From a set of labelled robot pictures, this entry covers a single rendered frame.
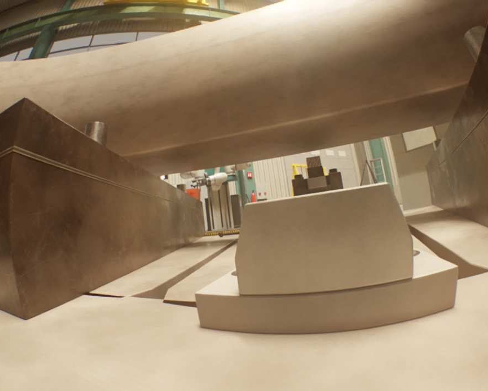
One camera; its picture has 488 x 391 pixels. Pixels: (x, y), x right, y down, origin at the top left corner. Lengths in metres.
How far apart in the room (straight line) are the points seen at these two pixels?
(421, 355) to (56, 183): 0.58
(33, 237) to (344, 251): 0.46
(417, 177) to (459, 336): 3.32
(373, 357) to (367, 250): 0.10
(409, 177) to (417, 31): 2.61
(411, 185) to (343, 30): 2.69
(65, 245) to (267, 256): 0.40
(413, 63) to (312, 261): 1.07
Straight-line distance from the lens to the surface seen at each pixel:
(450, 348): 0.23
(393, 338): 0.24
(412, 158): 3.54
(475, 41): 0.65
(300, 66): 1.20
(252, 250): 0.23
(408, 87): 1.11
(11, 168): 0.42
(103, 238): 0.61
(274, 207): 0.22
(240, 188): 8.98
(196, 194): 2.23
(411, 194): 3.56
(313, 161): 1.66
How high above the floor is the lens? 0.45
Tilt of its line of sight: 6 degrees up
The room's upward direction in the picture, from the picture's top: 7 degrees counter-clockwise
